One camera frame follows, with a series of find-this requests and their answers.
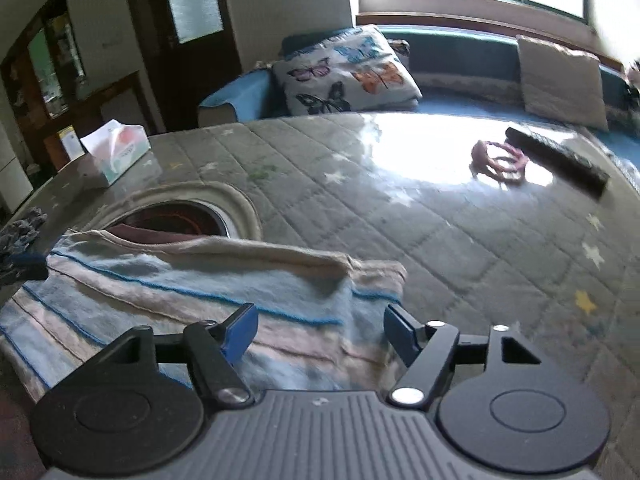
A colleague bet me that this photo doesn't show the striped blue beige garment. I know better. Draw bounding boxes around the striped blue beige garment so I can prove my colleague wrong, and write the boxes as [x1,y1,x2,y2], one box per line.
[1,230,406,399]

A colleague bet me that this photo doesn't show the blue patterned gloves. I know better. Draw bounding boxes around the blue patterned gloves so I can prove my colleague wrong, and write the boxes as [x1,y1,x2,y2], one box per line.
[0,207,48,261]

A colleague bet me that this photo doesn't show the white refrigerator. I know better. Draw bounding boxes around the white refrigerator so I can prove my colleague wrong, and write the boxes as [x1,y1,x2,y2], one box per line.
[0,128,34,214]

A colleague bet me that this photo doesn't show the white tissue box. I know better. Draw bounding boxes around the white tissue box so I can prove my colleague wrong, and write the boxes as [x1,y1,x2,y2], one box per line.
[80,119,151,188]

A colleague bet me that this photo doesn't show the quilted star table cover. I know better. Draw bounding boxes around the quilted star table cover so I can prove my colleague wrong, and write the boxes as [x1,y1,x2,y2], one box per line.
[1,113,639,479]

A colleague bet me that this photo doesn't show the dark wooden cabinet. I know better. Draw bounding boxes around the dark wooden cabinet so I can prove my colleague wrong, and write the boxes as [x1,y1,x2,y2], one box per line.
[1,0,157,179]

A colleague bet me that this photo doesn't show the black remote control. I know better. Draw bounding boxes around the black remote control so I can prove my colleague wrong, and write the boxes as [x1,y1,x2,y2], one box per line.
[506,127,610,198]

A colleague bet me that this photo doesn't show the dark wooden door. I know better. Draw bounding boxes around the dark wooden door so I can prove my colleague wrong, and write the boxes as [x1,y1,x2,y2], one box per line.
[127,0,241,131]

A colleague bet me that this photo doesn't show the grey plain cushion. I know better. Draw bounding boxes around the grey plain cushion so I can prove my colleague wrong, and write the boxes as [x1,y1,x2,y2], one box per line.
[516,36,608,131]

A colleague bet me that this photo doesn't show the blue sofa bench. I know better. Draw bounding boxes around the blue sofa bench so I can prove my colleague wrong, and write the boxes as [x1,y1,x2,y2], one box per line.
[198,25,639,166]

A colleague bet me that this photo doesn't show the black white plush toy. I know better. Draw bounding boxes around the black white plush toy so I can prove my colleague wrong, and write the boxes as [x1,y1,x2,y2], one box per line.
[626,58,640,102]

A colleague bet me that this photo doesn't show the butterfly print pillow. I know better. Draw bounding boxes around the butterfly print pillow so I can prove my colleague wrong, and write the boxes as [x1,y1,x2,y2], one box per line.
[272,25,422,116]

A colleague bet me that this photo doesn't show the pink hair tie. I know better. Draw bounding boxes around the pink hair tie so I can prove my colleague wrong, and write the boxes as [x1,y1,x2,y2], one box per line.
[470,138,528,187]

